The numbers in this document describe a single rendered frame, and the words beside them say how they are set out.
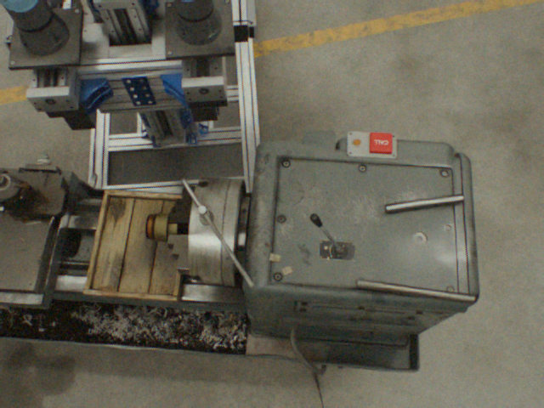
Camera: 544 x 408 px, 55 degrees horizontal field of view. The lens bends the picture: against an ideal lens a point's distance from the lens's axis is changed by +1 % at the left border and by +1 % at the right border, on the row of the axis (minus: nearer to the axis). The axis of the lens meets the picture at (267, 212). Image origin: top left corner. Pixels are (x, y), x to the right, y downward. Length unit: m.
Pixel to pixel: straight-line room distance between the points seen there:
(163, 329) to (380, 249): 0.95
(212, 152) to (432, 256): 1.52
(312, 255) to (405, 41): 2.21
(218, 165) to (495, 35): 1.85
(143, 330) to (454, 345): 1.45
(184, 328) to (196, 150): 1.02
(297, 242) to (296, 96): 1.79
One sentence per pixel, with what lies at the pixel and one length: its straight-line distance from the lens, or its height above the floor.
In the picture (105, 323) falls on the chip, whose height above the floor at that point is 0.57.
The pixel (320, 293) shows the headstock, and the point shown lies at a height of 1.25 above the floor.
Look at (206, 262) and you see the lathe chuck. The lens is 1.41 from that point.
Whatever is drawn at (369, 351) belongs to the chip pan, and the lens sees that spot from 2.02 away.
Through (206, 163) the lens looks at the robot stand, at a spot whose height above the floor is 0.21.
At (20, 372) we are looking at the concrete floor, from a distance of 2.79.
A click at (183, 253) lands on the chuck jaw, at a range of 1.49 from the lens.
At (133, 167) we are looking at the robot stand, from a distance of 2.67.
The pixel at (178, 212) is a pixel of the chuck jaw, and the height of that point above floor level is 1.14.
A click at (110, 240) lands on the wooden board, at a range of 1.80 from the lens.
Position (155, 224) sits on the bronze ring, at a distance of 1.53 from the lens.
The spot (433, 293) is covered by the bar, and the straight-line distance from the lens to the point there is 1.33.
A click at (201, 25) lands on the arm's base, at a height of 1.23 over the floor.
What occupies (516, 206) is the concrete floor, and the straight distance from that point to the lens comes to 2.98.
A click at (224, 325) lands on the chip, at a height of 0.57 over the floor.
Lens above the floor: 2.52
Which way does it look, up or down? 69 degrees down
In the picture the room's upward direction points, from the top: 2 degrees counter-clockwise
